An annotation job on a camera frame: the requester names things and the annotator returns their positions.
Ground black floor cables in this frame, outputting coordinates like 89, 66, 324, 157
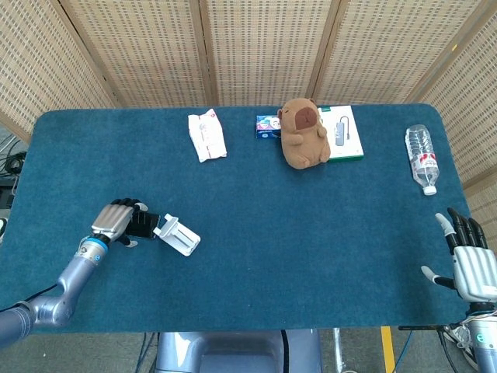
0, 150, 28, 176

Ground clear plastic water bottle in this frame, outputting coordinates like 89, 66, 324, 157
405, 124, 440, 196

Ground blue cookie box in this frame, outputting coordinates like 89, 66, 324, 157
255, 114, 283, 140

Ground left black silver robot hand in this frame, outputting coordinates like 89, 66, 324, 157
91, 197, 151, 248

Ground woven rattan folding screen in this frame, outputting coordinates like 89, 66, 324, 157
0, 0, 497, 238

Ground white green product box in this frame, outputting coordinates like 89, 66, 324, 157
317, 105, 365, 163

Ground white folding phone stand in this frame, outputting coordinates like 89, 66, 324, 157
153, 213, 202, 256

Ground grey blue robot torso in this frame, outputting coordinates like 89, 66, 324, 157
155, 329, 323, 373

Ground blue felt table cover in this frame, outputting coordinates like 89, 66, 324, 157
0, 103, 473, 334

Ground brown capybara plush toy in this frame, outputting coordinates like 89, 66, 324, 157
276, 97, 332, 170

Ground white tissue pack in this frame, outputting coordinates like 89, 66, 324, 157
188, 109, 228, 163

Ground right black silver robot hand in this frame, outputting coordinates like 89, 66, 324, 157
421, 207, 497, 304

